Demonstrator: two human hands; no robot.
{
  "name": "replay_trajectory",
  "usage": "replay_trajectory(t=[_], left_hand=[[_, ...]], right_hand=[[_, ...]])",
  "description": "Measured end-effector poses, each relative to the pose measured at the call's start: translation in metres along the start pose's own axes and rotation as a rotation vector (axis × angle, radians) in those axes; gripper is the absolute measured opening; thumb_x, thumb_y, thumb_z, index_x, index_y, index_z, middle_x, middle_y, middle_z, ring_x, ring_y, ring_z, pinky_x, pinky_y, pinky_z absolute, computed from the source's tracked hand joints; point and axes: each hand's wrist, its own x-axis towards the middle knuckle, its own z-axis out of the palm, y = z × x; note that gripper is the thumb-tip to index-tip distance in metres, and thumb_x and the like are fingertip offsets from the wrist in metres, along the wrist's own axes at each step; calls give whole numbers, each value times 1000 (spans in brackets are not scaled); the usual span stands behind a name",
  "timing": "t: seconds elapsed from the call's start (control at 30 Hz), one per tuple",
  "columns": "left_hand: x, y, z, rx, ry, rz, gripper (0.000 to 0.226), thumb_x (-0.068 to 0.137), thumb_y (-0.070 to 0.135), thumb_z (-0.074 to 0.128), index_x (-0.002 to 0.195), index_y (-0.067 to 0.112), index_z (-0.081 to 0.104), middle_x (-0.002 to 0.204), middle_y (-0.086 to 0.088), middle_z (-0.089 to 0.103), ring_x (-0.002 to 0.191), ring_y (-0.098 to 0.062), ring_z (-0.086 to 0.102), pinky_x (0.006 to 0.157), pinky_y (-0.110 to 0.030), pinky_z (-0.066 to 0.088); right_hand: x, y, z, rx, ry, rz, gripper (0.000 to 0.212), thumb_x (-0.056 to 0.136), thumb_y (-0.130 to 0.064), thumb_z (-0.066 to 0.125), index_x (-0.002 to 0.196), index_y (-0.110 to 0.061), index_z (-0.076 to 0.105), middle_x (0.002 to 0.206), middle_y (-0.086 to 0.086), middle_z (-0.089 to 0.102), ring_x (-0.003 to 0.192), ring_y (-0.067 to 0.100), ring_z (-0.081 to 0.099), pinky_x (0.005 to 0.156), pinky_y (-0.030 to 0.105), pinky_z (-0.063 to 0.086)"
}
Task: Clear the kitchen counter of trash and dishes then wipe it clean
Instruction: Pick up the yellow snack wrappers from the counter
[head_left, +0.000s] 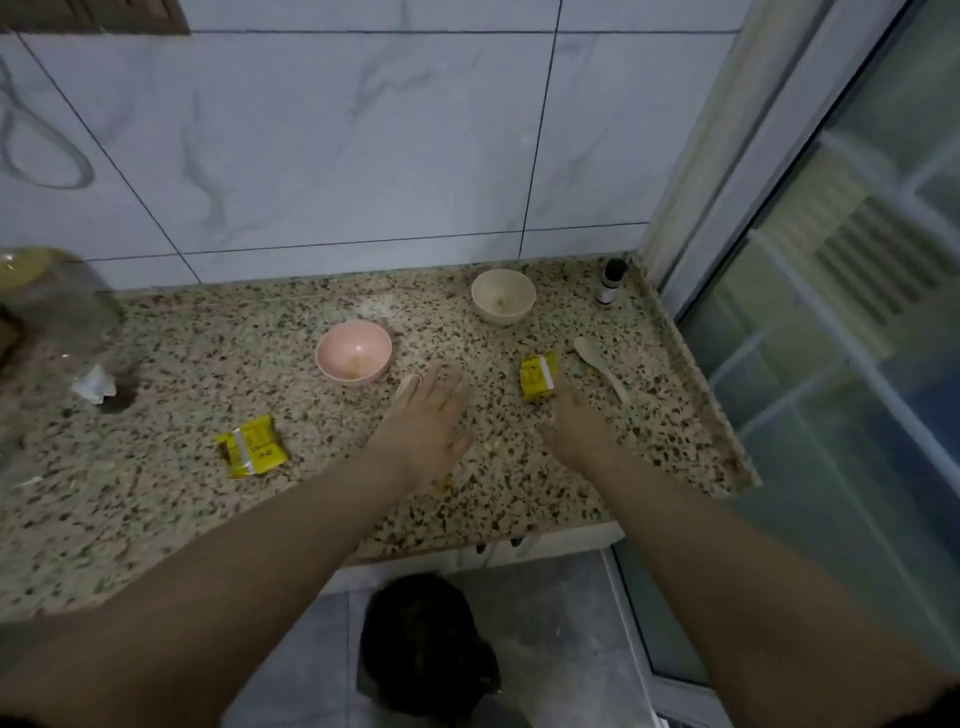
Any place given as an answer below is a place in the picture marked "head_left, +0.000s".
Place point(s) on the person's left hand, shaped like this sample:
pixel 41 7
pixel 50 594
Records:
pixel 424 431

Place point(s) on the person's right hand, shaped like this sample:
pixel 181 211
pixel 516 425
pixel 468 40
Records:
pixel 581 435

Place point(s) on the person's left fingers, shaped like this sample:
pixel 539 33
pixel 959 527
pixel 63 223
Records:
pixel 442 390

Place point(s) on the person's right fingers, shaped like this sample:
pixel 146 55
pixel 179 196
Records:
pixel 561 401

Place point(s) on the yellow snack packet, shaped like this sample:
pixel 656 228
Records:
pixel 536 375
pixel 252 447

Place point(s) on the person's left forearm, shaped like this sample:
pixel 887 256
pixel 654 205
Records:
pixel 225 585

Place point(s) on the person's right forearm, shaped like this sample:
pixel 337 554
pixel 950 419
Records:
pixel 735 600

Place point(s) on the cream plastic spoon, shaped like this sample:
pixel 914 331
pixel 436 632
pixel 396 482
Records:
pixel 598 361

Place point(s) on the pink bowl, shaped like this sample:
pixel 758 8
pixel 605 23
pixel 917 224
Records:
pixel 353 352

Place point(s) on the cream bowl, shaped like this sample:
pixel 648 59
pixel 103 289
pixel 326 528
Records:
pixel 503 295

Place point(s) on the small dark bottle white label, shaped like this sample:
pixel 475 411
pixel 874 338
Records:
pixel 610 283

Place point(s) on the white base cabinet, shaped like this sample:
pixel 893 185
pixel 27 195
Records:
pixel 480 556

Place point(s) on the crumpled white wrapper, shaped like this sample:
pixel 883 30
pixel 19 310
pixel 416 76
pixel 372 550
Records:
pixel 95 384

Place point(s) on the clear glass jar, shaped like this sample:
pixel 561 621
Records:
pixel 52 307

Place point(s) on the aluminium sliding window frame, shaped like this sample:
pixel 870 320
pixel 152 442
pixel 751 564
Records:
pixel 757 150

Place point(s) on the brown wooden wall cabinet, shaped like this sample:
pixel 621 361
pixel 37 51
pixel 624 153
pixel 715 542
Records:
pixel 94 15

